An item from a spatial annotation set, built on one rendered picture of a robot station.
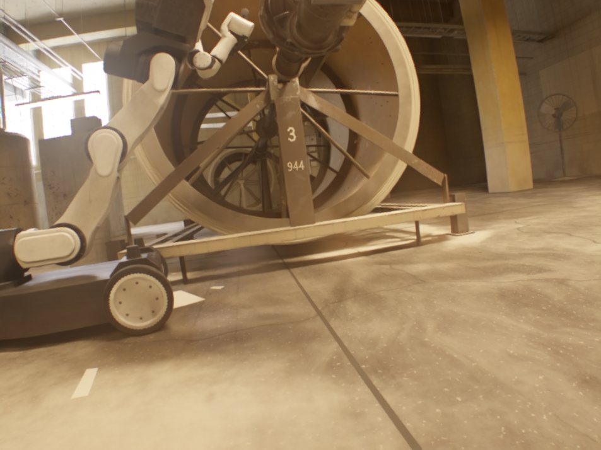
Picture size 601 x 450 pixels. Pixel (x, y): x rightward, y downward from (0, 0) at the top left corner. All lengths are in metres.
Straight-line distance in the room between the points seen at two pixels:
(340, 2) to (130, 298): 0.94
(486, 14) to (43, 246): 6.04
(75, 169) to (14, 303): 6.52
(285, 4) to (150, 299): 0.96
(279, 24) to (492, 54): 5.04
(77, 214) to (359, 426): 1.06
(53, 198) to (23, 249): 6.52
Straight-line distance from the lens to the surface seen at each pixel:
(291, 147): 1.63
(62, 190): 7.71
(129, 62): 1.36
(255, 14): 2.75
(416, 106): 2.15
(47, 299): 1.14
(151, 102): 1.28
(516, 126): 5.88
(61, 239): 1.24
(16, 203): 7.56
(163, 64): 1.32
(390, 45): 2.20
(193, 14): 1.40
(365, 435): 0.52
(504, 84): 5.91
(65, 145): 7.77
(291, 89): 1.74
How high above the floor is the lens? 0.33
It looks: 4 degrees down
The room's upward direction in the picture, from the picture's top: 7 degrees counter-clockwise
